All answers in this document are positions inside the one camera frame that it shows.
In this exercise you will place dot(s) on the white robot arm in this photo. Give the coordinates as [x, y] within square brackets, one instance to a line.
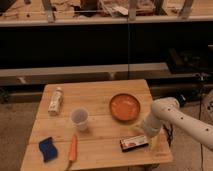
[168, 109]

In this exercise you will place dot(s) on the orange ceramic bowl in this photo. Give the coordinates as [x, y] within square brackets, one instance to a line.
[124, 107]

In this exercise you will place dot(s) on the translucent plastic cup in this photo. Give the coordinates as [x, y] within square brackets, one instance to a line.
[79, 118]

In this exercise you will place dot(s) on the wooden table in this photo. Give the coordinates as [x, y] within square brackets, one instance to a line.
[99, 144]

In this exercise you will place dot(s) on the white plastic bottle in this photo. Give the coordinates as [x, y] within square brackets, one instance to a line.
[55, 102]

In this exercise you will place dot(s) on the orange carrot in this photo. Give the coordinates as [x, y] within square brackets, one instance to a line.
[73, 152]

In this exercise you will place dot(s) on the metal shelf rack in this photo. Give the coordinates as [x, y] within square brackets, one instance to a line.
[53, 41]

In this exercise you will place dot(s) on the blue sponge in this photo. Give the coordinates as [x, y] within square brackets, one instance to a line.
[48, 150]

